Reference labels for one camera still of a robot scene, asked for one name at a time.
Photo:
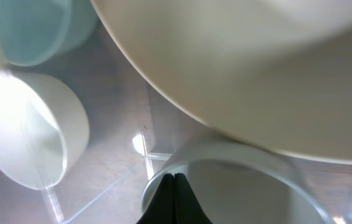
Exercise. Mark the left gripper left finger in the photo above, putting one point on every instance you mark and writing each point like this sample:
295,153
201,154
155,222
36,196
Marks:
160,209

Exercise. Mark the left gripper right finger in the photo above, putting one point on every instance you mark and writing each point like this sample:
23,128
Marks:
187,209

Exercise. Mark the grey translucent cup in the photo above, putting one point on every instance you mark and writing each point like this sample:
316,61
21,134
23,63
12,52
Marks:
236,183

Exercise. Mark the clear plastic storage container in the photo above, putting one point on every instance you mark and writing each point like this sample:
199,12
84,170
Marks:
134,130

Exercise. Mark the white bowl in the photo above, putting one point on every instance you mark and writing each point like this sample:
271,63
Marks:
44,129

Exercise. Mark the green bowl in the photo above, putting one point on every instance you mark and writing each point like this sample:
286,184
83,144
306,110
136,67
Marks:
33,31

